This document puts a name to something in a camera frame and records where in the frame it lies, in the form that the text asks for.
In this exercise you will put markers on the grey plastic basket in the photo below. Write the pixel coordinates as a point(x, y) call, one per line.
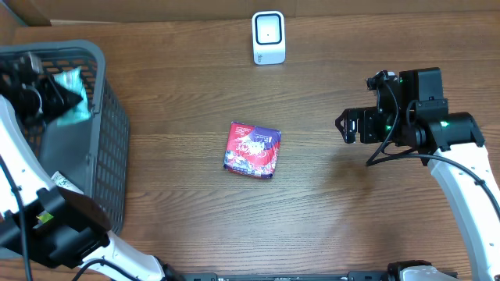
point(91, 154)

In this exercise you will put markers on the green yellow sachet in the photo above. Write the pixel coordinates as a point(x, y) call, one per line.
point(44, 217)

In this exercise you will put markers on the white shampoo tube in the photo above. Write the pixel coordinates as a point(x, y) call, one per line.
point(61, 181)

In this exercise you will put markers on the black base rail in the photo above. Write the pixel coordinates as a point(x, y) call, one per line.
point(354, 275)

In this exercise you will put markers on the red purple pad package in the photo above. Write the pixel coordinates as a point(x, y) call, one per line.
point(252, 150)

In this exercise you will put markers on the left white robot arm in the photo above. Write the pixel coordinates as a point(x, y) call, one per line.
point(79, 236)

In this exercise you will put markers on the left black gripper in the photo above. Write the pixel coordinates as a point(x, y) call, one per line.
point(50, 98)

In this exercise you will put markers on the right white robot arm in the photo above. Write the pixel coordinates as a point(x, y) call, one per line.
point(411, 120)

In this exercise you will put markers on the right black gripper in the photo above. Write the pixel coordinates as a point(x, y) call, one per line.
point(358, 126)

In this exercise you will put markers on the teal wipes packet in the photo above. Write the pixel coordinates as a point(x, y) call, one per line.
point(72, 82)

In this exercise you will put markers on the white barcode scanner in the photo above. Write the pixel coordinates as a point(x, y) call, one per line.
point(268, 38)

